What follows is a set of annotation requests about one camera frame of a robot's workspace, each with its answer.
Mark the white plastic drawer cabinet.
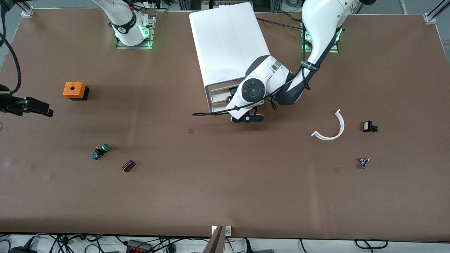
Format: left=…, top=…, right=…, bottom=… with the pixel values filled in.
left=189, top=2, right=278, bottom=114

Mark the white curved plastic piece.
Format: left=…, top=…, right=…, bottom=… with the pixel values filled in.
left=311, top=109, right=345, bottom=141

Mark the black power strip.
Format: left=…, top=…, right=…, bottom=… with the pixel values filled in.
left=126, top=239, right=154, bottom=253

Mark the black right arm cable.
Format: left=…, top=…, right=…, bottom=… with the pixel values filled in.
left=0, top=5, right=23, bottom=95

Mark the orange button enclosure box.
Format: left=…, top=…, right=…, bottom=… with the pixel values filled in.
left=63, top=82, right=90, bottom=101

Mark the green push button switch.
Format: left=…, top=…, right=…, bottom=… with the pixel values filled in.
left=90, top=143, right=111, bottom=161

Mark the black cable behind cabinet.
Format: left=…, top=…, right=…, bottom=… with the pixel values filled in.
left=256, top=17, right=303, bottom=30

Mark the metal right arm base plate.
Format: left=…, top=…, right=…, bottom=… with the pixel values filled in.
left=116, top=15, right=156, bottom=50

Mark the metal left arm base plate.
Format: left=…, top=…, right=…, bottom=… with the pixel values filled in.
left=301, top=28, right=340, bottom=53

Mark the grey wedge-shaped post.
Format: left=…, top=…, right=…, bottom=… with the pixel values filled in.
left=203, top=226, right=225, bottom=253

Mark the black looped cable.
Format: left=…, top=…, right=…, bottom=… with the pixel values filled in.
left=354, top=239, right=389, bottom=249

